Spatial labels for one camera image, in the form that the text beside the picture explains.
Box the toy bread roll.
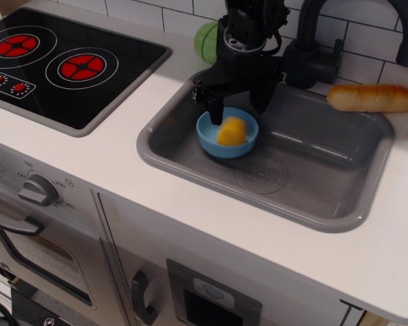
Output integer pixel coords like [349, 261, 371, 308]
[326, 84, 408, 113]

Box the grey cabinet door handle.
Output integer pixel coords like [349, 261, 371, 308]
[131, 271, 157, 325]

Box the grey oven dial knob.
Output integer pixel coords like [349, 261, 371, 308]
[18, 175, 58, 206]

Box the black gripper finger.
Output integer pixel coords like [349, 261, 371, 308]
[250, 79, 278, 114]
[207, 97, 224, 125]

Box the grey oven door handle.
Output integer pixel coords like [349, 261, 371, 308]
[0, 201, 44, 236]

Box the grey toy sink basin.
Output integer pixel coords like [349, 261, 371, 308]
[137, 80, 394, 233]

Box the grey dishwasher control panel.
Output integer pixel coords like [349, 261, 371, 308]
[166, 259, 262, 326]

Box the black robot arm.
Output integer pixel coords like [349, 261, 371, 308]
[192, 1, 290, 125]

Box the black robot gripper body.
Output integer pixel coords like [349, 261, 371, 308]
[192, 20, 282, 105]

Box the toy oven door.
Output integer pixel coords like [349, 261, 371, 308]
[0, 189, 123, 326]

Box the yellow toy corn cob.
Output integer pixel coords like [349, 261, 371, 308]
[216, 116, 248, 146]

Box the green toy cabbage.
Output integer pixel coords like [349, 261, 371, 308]
[194, 21, 218, 65]

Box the black toy faucet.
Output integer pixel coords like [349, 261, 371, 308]
[283, 0, 408, 89]

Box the black toy stove top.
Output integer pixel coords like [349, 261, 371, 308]
[0, 8, 171, 137]

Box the black cable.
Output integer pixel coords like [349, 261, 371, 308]
[0, 296, 21, 326]

